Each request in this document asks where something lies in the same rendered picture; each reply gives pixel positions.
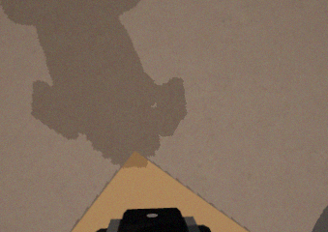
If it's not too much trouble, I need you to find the black die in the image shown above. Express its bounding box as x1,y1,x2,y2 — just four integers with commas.
119,208,187,232

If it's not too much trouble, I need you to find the tan square mat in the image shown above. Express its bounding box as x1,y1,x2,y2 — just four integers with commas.
72,151,248,232

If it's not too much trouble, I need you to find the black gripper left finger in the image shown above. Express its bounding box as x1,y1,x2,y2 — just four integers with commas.
96,218,122,232

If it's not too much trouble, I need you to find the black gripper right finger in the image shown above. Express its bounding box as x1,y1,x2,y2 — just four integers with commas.
183,217,211,232

